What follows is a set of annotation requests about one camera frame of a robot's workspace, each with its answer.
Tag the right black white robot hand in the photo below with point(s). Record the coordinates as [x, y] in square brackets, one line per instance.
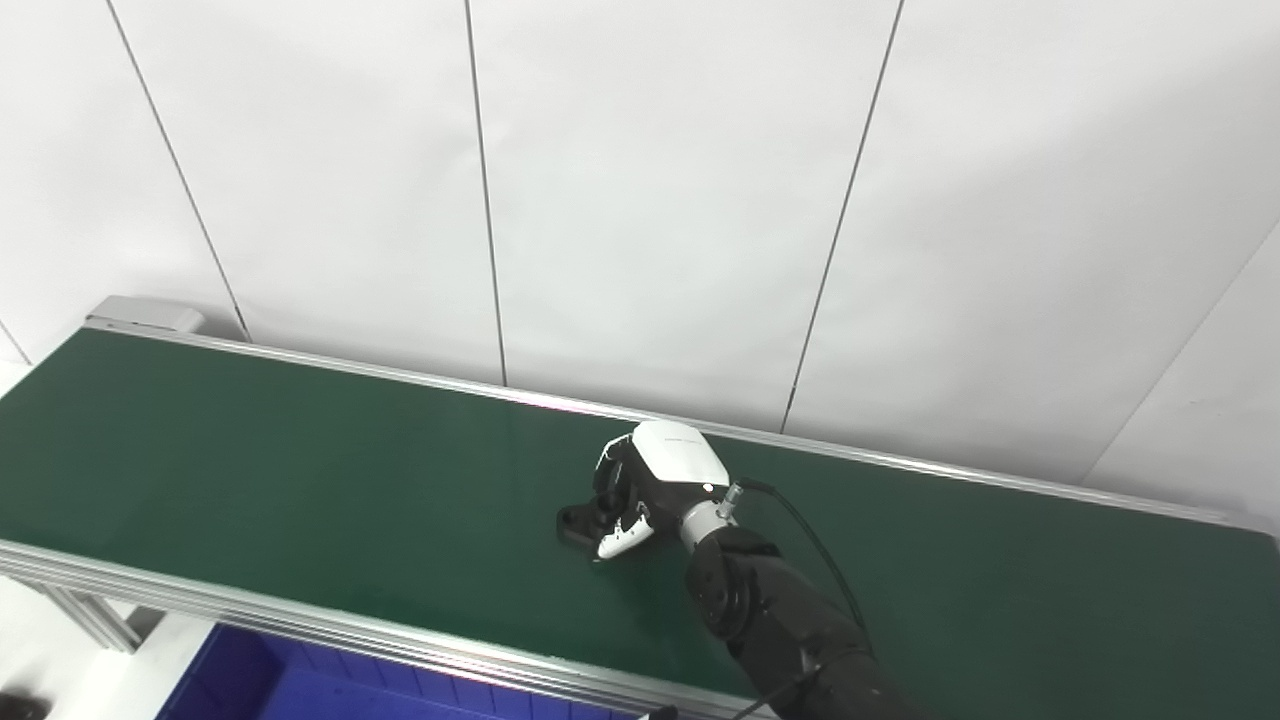
[675, 455]

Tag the black flanged machine part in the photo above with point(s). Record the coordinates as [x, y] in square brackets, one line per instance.
[578, 525]

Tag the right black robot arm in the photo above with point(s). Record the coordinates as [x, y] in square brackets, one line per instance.
[780, 620]

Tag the blue plastic bin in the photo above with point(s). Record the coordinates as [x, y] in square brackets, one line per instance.
[300, 685]

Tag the green conveyor belt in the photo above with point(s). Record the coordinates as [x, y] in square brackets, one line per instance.
[300, 620]
[300, 480]

